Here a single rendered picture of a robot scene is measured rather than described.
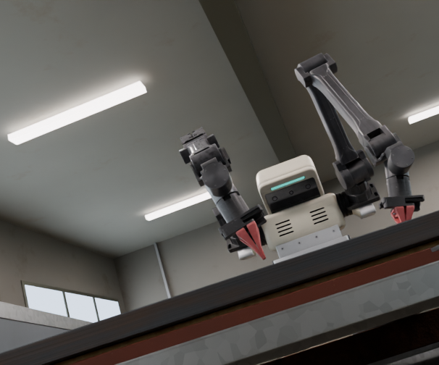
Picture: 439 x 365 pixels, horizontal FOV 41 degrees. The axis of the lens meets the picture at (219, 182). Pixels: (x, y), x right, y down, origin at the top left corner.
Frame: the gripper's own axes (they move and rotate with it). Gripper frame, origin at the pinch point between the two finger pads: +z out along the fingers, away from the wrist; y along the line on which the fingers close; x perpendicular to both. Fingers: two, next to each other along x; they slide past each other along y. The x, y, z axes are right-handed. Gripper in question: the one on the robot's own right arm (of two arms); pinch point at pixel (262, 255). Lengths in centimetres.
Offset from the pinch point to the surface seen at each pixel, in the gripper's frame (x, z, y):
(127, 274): 781, -259, -184
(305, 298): -35.6, 16.5, 1.4
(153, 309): -36.3, 6.4, -18.6
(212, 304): -36.0, 10.3, -10.7
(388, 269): -35.3, 19.1, 13.8
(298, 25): 294, -209, 127
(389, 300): -67, 24, 6
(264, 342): -68, 22, -5
